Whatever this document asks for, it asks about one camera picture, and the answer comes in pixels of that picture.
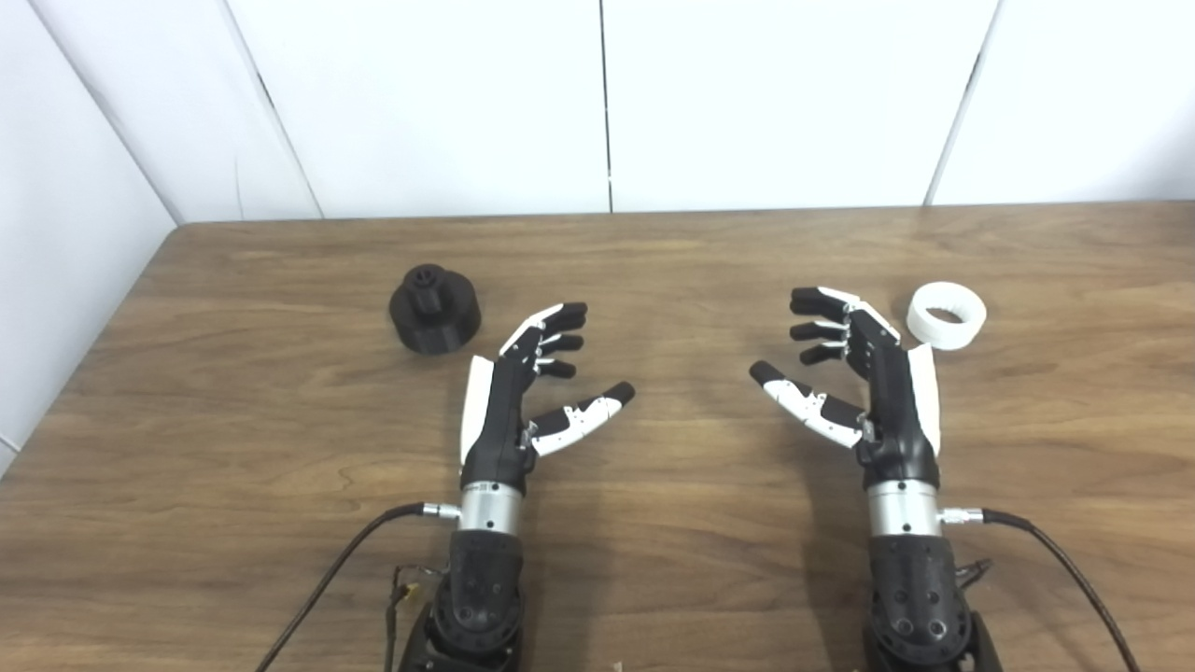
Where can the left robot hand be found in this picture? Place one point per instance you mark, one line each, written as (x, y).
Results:
(505, 420)

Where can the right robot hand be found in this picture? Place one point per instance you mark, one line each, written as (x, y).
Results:
(894, 411)

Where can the round black part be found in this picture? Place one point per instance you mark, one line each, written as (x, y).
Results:
(435, 311)

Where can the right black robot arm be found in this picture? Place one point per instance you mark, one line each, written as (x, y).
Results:
(913, 588)

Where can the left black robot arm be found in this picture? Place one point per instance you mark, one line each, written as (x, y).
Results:
(479, 583)

